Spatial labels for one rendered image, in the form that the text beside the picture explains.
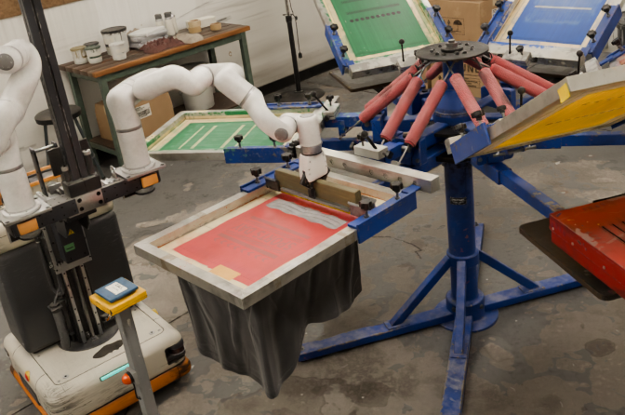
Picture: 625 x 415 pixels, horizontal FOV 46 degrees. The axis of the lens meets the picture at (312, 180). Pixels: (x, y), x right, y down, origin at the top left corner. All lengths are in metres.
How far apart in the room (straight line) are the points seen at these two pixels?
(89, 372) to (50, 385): 0.16
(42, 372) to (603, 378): 2.34
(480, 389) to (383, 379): 0.41
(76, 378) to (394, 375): 1.34
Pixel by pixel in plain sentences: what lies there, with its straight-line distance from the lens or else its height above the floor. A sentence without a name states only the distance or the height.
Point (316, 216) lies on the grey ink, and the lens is 2.56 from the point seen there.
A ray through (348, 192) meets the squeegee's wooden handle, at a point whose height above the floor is 1.05.
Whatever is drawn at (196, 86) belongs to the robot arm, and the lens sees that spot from 2.52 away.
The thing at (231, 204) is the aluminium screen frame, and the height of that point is 0.98.
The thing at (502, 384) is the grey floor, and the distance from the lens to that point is 3.27.
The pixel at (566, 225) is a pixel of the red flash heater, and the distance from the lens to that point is 2.10.
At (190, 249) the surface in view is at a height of 0.95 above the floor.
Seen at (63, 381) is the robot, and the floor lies 0.28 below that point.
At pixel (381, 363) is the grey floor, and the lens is 3.40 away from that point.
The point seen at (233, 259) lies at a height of 0.95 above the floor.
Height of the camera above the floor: 2.09
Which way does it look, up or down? 23 degrees down
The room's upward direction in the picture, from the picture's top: 8 degrees counter-clockwise
